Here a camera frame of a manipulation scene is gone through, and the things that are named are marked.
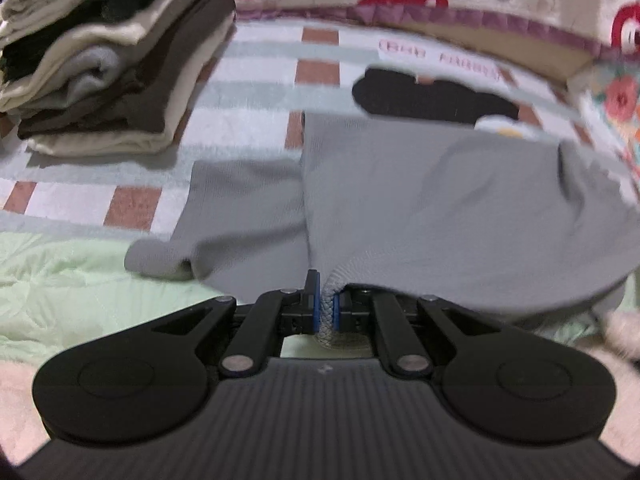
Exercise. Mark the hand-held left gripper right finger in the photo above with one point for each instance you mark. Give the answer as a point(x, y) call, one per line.
point(336, 312)

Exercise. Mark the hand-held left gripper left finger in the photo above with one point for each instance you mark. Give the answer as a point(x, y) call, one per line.
point(314, 305)

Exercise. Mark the grey ribbed garment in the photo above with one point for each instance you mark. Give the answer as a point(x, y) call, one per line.
point(425, 210)

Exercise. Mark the stack of folded clothes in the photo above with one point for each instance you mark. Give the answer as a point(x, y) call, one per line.
point(125, 85)

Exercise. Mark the light green blanket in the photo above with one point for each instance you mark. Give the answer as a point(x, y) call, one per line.
point(75, 285)

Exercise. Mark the white fluffy blanket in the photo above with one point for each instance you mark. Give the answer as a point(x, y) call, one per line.
point(17, 400)

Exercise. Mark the floral cloth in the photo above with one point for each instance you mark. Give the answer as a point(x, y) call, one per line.
point(620, 100)

